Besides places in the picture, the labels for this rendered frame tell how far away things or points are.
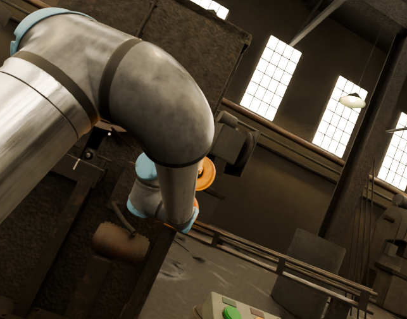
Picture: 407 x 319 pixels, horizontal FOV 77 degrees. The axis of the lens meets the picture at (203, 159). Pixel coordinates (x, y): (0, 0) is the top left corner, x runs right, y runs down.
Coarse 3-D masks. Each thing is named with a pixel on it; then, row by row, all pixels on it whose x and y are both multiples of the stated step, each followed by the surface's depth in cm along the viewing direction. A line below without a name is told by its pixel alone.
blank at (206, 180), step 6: (204, 162) 111; (210, 162) 110; (204, 168) 110; (210, 168) 109; (204, 174) 109; (210, 174) 108; (198, 180) 109; (204, 180) 108; (210, 180) 108; (198, 186) 108; (204, 186) 108
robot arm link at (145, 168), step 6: (144, 156) 80; (138, 162) 81; (144, 162) 80; (150, 162) 79; (138, 168) 81; (144, 168) 80; (150, 168) 79; (138, 174) 80; (144, 174) 79; (150, 174) 78; (156, 174) 79; (144, 180) 81; (150, 180) 81; (156, 180) 81
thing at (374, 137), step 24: (360, 0) 453; (384, 0) 459; (384, 24) 477; (384, 72) 485; (384, 96) 448; (384, 120) 446; (360, 144) 468; (360, 168) 435; (336, 192) 459; (360, 192) 433; (336, 216) 445; (336, 240) 422
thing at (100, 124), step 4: (100, 120) 118; (96, 124) 118; (100, 124) 118; (104, 124) 119; (108, 124) 119; (112, 124) 119; (104, 128) 118; (108, 128) 119; (116, 128) 119; (120, 128) 120
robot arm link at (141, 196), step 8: (136, 184) 83; (144, 184) 81; (136, 192) 82; (144, 192) 82; (152, 192) 82; (160, 192) 84; (128, 200) 84; (136, 200) 82; (144, 200) 82; (152, 200) 82; (160, 200) 82; (128, 208) 84; (136, 208) 83; (144, 208) 82; (152, 208) 82; (144, 216) 84; (152, 216) 84
